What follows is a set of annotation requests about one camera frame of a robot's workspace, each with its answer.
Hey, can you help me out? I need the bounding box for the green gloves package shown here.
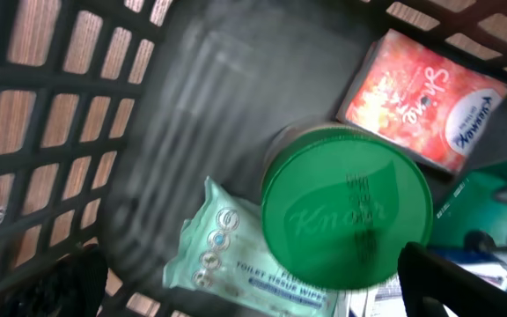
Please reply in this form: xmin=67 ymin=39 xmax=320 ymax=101
xmin=430 ymin=161 xmax=507 ymax=270

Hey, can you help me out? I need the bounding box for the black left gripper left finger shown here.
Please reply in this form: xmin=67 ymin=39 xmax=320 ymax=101
xmin=0 ymin=244 xmax=108 ymax=317

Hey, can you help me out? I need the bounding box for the red tissue pack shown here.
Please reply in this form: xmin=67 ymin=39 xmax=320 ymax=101
xmin=336 ymin=29 xmax=507 ymax=173

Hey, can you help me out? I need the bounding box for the white small packet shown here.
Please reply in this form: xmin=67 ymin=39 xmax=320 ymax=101
xmin=333 ymin=248 xmax=507 ymax=317

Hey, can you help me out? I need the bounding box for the toilet tissue wipes pack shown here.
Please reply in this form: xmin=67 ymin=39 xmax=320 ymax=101
xmin=162 ymin=177 xmax=338 ymax=316

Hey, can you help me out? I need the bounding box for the grey plastic basket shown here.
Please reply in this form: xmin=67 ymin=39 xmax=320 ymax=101
xmin=0 ymin=0 xmax=507 ymax=316

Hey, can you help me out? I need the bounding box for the green lid Knorr jar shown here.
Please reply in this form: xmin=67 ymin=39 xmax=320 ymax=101
xmin=261 ymin=123 xmax=433 ymax=291

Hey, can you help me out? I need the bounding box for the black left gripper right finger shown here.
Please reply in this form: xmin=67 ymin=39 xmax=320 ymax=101
xmin=398 ymin=242 xmax=507 ymax=317

